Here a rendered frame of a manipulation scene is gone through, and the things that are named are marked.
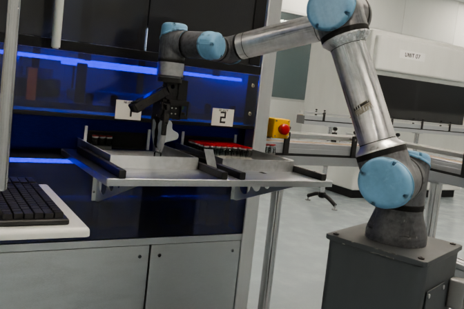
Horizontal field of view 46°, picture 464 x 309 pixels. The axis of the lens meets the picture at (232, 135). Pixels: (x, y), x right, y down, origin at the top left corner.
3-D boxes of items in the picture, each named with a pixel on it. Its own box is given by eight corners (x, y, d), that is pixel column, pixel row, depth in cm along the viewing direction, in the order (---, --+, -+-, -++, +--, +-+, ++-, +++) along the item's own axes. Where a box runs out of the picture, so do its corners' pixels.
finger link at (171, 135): (179, 153, 157) (181, 121, 157) (160, 152, 154) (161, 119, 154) (175, 152, 159) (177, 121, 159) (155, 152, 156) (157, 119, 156)
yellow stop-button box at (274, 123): (262, 135, 207) (264, 116, 206) (277, 136, 211) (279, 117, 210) (273, 138, 200) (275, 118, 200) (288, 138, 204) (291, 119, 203)
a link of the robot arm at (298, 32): (378, -5, 145) (221, 36, 169) (366, -14, 135) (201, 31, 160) (384, 38, 144) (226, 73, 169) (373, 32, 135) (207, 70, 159)
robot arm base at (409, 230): (435, 242, 140) (440, 204, 139) (412, 252, 129) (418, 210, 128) (380, 227, 150) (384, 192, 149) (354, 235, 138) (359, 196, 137)
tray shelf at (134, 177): (60, 154, 172) (61, 147, 172) (249, 160, 207) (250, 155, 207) (105, 185, 131) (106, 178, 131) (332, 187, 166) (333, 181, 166)
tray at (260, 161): (175, 152, 191) (175, 142, 191) (238, 154, 205) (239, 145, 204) (221, 170, 162) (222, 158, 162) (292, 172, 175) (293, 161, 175)
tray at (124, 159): (76, 148, 174) (77, 137, 174) (153, 151, 187) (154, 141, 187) (109, 167, 145) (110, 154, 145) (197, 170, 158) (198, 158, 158)
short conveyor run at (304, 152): (250, 164, 209) (255, 123, 208) (230, 158, 223) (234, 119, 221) (380, 168, 244) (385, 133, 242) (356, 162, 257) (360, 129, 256)
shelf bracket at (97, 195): (90, 200, 170) (94, 159, 169) (99, 200, 172) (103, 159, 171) (127, 231, 141) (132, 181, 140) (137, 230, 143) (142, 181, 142)
